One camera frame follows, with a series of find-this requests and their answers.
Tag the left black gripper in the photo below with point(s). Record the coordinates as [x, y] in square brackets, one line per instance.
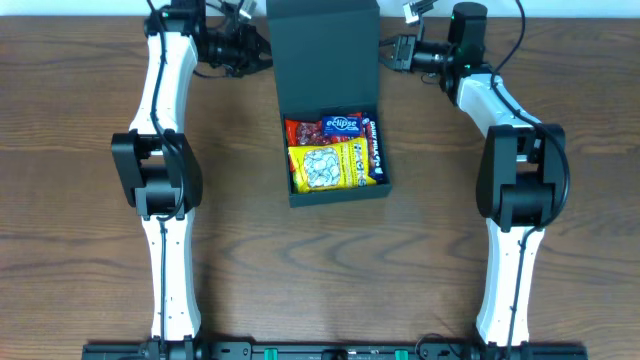
[249, 51]

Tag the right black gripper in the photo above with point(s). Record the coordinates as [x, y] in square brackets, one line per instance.
[404, 53]

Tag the dark green gift box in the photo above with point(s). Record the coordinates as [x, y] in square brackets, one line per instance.
[325, 61]

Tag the red Hacks candy bag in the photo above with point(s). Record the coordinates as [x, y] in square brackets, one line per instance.
[301, 133]

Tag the blue Eclipse mints box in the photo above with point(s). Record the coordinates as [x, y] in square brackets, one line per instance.
[349, 126]

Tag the Dairy Milk chocolate bar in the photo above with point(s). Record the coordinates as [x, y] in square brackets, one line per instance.
[370, 133]

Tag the yellow Hacks candy bag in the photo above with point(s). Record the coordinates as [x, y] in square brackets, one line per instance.
[338, 166]

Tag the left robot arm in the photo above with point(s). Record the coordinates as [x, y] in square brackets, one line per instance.
[159, 173]

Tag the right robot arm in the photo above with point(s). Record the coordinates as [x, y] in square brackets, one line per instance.
[524, 176]

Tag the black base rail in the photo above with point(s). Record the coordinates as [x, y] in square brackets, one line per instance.
[434, 350]

